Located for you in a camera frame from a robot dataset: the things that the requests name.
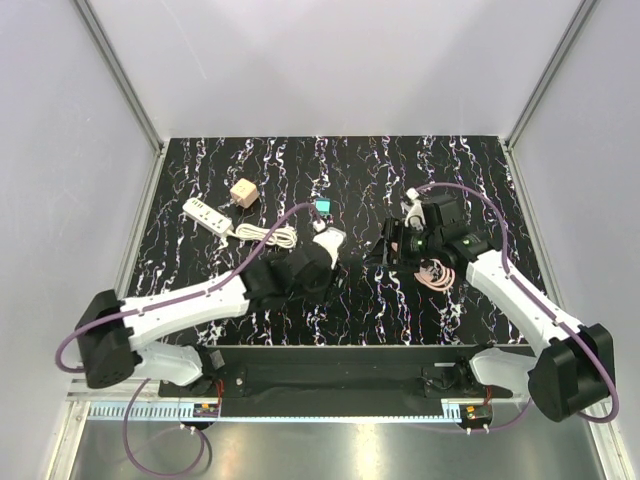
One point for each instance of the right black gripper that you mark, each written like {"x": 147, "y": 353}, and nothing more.
{"x": 381, "y": 252}

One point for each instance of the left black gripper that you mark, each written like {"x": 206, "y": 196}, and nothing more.
{"x": 329, "y": 288}

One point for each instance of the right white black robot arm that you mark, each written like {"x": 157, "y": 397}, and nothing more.
{"x": 572, "y": 365}

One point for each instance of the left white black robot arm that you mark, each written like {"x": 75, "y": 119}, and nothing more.
{"x": 121, "y": 338}

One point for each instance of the blue plug adapter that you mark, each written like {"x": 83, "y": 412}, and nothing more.
{"x": 323, "y": 206}

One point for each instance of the beige cube adapter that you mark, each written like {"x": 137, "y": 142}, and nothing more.
{"x": 244, "y": 193}

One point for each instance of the white power strip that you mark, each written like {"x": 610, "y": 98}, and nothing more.
{"x": 207, "y": 217}

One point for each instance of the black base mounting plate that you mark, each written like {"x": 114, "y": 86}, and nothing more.
{"x": 332, "y": 384}

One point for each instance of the black marbled table mat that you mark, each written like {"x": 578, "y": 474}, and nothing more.
{"x": 365, "y": 178}

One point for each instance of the left aluminium frame post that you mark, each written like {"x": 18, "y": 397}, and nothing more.
{"x": 103, "y": 44}

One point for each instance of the aluminium frame post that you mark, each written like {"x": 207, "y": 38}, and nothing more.
{"x": 560, "y": 54}
{"x": 103, "y": 44}

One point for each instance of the slotted cable duct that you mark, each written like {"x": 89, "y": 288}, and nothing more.
{"x": 154, "y": 411}

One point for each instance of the right aluminium frame post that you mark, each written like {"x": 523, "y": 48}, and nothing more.
{"x": 560, "y": 54}

